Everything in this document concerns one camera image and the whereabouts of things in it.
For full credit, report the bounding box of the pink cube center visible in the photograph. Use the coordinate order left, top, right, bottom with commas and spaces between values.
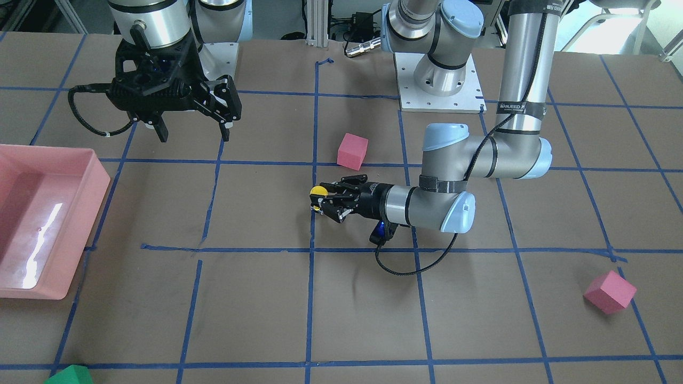
336, 133, 369, 171

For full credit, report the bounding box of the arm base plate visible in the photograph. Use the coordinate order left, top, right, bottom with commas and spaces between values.
198, 42, 240, 81
394, 53, 486, 114

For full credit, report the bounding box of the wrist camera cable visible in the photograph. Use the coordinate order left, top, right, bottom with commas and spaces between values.
67, 84, 137, 137

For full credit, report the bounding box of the pink cube far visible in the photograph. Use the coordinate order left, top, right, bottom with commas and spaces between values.
583, 270, 637, 315

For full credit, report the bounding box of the pink plastic bin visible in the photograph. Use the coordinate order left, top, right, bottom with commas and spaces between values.
1, 144, 110, 300

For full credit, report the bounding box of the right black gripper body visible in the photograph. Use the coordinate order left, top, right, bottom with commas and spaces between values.
109, 38, 210, 123

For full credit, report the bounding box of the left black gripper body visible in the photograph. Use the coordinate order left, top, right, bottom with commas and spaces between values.
352, 182, 386, 220

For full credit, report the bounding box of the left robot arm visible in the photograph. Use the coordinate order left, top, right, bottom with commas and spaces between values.
137, 1, 560, 237

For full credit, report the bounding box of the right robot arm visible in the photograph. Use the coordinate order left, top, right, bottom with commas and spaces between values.
106, 1, 253, 142

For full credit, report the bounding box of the pink cube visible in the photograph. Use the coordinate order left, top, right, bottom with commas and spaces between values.
336, 133, 369, 171
583, 270, 637, 315

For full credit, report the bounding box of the green cube near bin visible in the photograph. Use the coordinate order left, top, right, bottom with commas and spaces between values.
44, 365, 94, 384

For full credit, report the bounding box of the yellow push button switch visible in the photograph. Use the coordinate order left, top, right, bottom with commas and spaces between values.
309, 185, 329, 215

